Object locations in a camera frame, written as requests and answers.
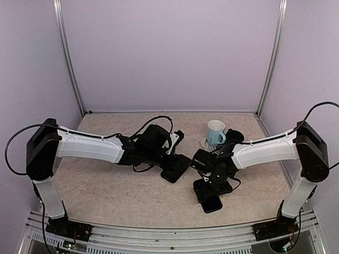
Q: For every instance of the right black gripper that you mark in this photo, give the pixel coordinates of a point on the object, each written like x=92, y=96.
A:
x=201, y=191

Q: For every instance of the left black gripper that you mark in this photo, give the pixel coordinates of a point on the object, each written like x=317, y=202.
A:
x=173, y=165

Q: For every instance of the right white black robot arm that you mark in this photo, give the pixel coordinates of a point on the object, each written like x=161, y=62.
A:
x=301, y=143

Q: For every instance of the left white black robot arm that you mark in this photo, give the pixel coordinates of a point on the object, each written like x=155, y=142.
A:
x=51, y=141

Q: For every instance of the white saucer plate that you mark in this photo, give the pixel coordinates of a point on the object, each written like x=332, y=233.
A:
x=205, y=145

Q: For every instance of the white blue mug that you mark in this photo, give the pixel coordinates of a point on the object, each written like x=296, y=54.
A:
x=215, y=132

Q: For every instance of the dark green mug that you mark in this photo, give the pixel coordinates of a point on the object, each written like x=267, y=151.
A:
x=234, y=136

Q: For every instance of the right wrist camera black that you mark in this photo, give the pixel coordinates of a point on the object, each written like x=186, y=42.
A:
x=204, y=161

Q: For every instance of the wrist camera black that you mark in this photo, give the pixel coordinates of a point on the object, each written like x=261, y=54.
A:
x=155, y=138
x=204, y=161

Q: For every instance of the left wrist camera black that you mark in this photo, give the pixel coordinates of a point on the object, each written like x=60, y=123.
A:
x=155, y=138

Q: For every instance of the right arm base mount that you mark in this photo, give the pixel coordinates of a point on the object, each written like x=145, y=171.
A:
x=274, y=228

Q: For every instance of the aluminium front rail frame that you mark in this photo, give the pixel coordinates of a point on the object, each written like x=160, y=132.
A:
x=238, y=238

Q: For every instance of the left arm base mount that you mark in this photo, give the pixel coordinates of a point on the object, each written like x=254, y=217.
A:
x=70, y=229

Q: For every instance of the left aluminium corner post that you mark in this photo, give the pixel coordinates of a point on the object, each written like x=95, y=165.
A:
x=57, y=5

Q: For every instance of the aluminium corner post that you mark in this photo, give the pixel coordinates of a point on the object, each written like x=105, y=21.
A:
x=273, y=58
x=57, y=5

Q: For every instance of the right aluminium corner post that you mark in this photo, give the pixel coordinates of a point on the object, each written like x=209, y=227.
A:
x=273, y=58

